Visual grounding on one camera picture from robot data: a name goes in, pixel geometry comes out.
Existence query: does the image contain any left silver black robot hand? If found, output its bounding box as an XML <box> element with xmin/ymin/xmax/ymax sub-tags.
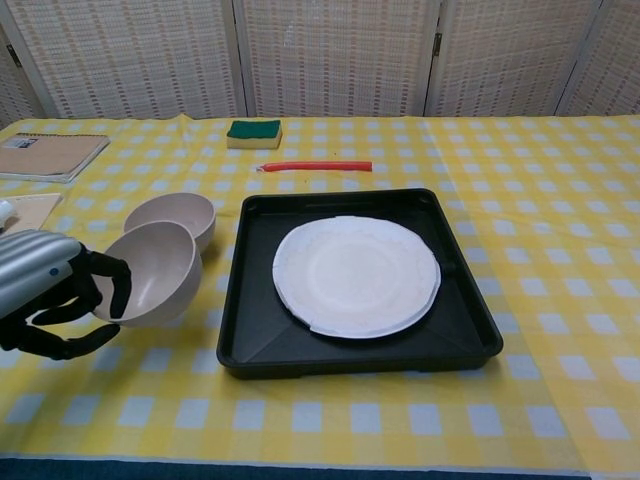
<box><xmin>0</xmin><ymin>228</ymin><xmax>133</xmax><ymax>361</ymax></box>

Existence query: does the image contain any beige pink bowl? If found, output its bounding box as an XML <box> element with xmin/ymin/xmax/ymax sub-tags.
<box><xmin>122</xmin><ymin>192</ymin><xmax>217</xmax><ymax>256</ymax></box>
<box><xmin>92</xmin><ymin>221</ymin><xmax>204</xmax><ymax>329</ymax></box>

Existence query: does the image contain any white paper plate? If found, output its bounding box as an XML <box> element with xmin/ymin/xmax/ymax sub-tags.
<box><xmin>272</xmin><ymin>214</ymin><xmax>442</xmax><ymax>340</ymax></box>

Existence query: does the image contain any black square plastic tray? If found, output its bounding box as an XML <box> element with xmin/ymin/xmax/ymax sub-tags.
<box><xmin>215</xmin><ymin>187</ymin><xmax>505</xmax><ymax>381</ymax></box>

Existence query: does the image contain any light wooden board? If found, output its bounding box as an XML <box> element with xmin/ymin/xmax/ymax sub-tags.
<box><xmin>0</xmin><ymin>193</ymin><xmax>63</xmax><ymax>235</ymax></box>

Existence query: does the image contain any brown spiral notebook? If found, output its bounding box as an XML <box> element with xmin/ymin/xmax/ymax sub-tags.
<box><xmin>0</xmin><ymin>132</ymin><xmax>111</xmax><ymax>184</ymax></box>

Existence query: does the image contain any green and yellow sponge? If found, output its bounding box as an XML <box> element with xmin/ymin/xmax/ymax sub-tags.
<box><xmin>225</xmin><ymin>118</ymin><xmax>284</xmax><ymax>151</ymax></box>

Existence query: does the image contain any red orange stick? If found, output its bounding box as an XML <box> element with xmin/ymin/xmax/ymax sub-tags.
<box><xmin>255</xmin><ymin>159</ymin><xmax>374</xmax><ymax>175</ymax></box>

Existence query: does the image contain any yellow checkered tablecloth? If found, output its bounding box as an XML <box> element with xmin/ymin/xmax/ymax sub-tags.
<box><xmin>0</xmin><ymin>114</ymin><xmax>640</xmax><ymax>476</ymax></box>

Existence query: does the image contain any woven folding screen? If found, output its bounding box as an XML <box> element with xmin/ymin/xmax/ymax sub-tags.
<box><xmin>0</xmin><ymin>0</ymin><xmax>640</xmax><ymax>126</ymax></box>

